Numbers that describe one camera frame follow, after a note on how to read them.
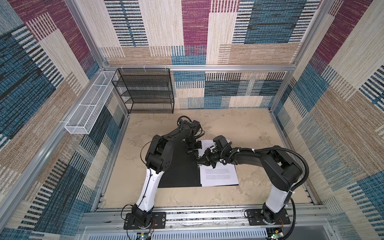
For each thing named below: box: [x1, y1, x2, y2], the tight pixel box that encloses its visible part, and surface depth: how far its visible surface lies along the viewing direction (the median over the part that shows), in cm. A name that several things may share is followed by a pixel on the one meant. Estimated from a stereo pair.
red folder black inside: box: [157, 141, 239, 188], surface depth 86 cm
